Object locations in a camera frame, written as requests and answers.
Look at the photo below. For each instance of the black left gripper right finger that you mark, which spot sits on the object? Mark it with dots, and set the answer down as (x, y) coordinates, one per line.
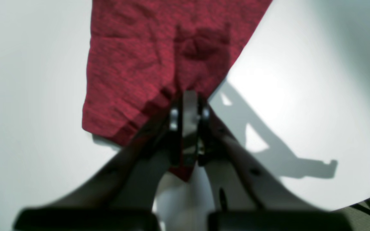
(246, 196)

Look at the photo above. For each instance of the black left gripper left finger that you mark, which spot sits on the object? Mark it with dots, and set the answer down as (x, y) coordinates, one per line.
(120, 196)

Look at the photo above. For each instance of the dark red long-sleeve shirt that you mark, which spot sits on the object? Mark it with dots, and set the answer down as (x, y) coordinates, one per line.
(145, 52)

